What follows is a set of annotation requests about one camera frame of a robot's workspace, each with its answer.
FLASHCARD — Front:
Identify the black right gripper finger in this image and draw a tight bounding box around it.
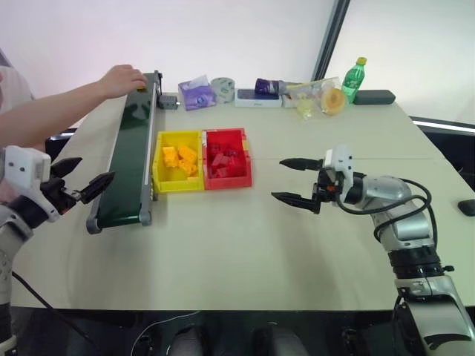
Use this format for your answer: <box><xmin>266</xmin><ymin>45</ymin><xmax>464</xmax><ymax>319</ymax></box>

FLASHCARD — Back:
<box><xmin>270</xmin><ymin>191</ymin><xmax>322</xmax><ymax>216</ymax></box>
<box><xmin>278</xmin><ymin>157</ymin><xmax>327</xmax><ymax>172</ymax></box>

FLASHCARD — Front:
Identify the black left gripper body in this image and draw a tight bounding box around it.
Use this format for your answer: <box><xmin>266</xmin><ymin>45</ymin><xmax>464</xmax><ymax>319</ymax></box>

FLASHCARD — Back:
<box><xmin>39</xmin><ymin>173</ymin><xmax>83</xmax><ymax>217</ymax></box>

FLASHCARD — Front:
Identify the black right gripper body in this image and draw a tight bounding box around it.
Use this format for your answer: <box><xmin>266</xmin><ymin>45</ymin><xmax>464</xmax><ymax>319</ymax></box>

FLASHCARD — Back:
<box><xmin>311</xmin><ymin>166</ymin><xmax>346</xmax><ymax>209</ymax></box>

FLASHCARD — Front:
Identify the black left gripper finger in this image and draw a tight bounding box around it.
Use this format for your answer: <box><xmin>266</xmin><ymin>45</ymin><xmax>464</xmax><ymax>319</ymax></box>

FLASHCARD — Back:
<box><xmin>49</xmin><ymin>156</ymin><xmax>84</xmax><ymax>181</ymax></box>
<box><xmin>79</xmin><ymin>171</ymin><xmax>117</xmax><ymax>205</ymax></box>

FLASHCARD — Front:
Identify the person's bare hand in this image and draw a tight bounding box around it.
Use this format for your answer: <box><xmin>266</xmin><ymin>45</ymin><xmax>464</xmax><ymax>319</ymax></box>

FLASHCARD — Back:
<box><xmin>96</xmin><ymin>65</ymin><xmax>147</xmax><ymax>99</ymax></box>

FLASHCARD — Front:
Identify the orange round toy fruit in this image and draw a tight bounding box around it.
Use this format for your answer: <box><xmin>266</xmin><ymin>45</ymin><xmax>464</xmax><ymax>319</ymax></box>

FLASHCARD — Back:
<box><xmin>319</xmin><ymin>87</ymin><xmax>347</xmax><ymax>117</ymax></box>

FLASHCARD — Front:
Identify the red toy block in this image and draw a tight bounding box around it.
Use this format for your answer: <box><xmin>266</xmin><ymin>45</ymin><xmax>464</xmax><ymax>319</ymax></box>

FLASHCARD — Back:
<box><xmin>222</xmin><ymin>145</ymin><xmax>243</xmax><ymax>163</ymax></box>
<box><xmin>210</xmin><ymin>154</ymin><xmax>232</xmax><ymax>177</ymax></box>

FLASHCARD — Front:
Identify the red plastic bin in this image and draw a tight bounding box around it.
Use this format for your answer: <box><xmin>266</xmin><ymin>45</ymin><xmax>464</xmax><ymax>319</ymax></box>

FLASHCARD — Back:
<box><xmin>200</xmin><ymin>128</ymin><xmax>254</xmax><ymax>191</ymax></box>

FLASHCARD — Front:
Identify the clear plastic bag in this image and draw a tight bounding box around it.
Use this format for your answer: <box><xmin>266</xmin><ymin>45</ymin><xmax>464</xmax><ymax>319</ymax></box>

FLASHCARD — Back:
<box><xmin>282</xmin><ymin>76</ymin><xmax>347</xmax><ymax>120</ymax></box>

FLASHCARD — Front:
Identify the white and blue flat box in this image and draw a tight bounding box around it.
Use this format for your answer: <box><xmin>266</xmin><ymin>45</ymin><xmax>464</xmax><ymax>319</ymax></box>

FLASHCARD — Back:
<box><xmin>234</xmin><ymin>88</ymin><xmax>284</xmax><ymax>109</ymax></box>

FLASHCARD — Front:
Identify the yellow plastic bin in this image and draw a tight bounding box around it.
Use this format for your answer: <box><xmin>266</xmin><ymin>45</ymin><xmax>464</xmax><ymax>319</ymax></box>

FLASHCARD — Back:
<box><xmin>151</xmin><ymin>130</ymin><xmax>206</xmax><ymax>195</ymax></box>

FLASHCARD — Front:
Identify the purple snack bag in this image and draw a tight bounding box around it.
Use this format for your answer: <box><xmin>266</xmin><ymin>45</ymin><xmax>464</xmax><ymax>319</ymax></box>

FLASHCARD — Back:
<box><xmin>255</xmin><ymin>77</ymin><xmax>287</xmax><ymax>96</ymax></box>

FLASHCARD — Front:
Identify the green bottle yellow cap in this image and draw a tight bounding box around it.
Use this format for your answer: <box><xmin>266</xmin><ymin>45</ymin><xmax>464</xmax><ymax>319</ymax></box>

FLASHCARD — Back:
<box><xmin>341</xmin><ymin>56</ymin><xmax>369</xmax><ymax>105</ymax></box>

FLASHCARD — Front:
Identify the person's light shirt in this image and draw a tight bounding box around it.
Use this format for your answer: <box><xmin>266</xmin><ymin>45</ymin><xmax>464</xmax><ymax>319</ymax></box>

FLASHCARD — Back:
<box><xmin>0</xmin><ymin>47</ymin><xmax>35</xmax><ymax>113</ymax></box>

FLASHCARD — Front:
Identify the dark grey oblong case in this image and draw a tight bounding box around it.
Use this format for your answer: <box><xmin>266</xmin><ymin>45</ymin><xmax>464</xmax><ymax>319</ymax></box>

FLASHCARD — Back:
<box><xmin>353</xmin><ymin>90</ymin><xmax>396</xmax><ymax>106</ymax></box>

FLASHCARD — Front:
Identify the grey tape roll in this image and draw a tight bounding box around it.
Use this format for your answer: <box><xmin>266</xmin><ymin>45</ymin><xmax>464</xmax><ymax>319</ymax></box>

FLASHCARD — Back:
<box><xmin>210</xmin><ymin>76</ymin><xmax>237</xmax><ymax>105</ymax></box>

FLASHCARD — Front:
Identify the purple tissue pack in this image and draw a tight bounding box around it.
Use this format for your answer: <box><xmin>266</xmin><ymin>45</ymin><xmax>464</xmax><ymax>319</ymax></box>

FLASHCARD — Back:
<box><xmin>177</xmin><ymin>74</ymin><xmax>217</xmax><ymax>112</ymax></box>

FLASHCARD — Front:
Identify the black side desk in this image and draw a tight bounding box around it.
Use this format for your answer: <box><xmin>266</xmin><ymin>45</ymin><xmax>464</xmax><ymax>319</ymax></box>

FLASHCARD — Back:
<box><xmin>407</xmin><ymin>115</ymin><xmax>475</xmax><ymax>188</ymax></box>

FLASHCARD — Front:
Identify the black computer mouse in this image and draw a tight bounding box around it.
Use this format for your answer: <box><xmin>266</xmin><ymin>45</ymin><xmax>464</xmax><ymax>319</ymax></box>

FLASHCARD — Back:
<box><xmin>456</xmin><ymin>199</ymin><xmax>475</xmax><ymax>217</ymax></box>

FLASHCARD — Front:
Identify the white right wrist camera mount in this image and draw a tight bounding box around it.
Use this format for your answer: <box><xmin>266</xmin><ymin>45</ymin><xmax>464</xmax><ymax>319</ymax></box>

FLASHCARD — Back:
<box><xmin>323</xmin><ymin>144</ymin><xmax>354</xmax><ymax>204</ymax></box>

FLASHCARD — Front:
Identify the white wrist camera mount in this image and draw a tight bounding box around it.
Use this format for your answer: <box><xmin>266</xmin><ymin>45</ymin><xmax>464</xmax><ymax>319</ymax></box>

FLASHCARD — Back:
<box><xmin>0</xmin><ymin>145</ymin><xmax>61</xmax><ymax>224</ymax></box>
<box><xmin>323</xmin><ymin>144</ymin><xmax>354</xmax><ymax>204</ymax></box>

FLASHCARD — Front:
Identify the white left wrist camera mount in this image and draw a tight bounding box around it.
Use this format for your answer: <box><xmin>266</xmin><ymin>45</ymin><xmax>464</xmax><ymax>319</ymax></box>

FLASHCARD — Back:
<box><xmin>0</xmin><ymin>145</ymin><xmax>61</xmax><ymax>224</ymax></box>

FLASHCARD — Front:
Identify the green conveyor belt grey frame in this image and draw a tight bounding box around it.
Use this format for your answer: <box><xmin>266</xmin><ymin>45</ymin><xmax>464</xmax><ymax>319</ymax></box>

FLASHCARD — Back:
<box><xmin>85</xmin><ymin>70</ymin><xmax>165</xmax><ymax>235</ymax></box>

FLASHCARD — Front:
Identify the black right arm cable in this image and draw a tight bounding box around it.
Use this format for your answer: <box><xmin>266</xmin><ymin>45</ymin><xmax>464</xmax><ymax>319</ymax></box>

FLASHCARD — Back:
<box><xmin>335</xmin><ymin>177</ymin><xmax>445</xmax><ymax>268</ymax></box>

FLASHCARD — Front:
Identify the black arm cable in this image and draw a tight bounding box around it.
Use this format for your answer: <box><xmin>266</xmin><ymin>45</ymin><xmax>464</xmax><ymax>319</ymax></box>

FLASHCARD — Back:
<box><xmin>10</xmin><ymin>271</ymin><xmax>96</xmax><ymax>353</ymax></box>
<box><xmin>335</xmin><ymin>177</ymin><xmax>445</xmax><ymax>268</ymax></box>

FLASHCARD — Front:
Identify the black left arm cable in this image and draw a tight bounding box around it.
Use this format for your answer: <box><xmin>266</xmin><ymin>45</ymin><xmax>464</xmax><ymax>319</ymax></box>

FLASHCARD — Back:
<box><xmin>10</xmin><ymin>271</ymin><xmax>96</xmax><ymax>353</ymax></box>

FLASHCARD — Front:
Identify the dark window frame post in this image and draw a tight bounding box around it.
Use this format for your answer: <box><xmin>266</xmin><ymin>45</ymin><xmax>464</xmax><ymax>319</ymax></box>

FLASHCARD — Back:
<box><xmin>310</xmin><ymin>0</ymin><xmax>352</xmax><ymax>81</ymax></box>

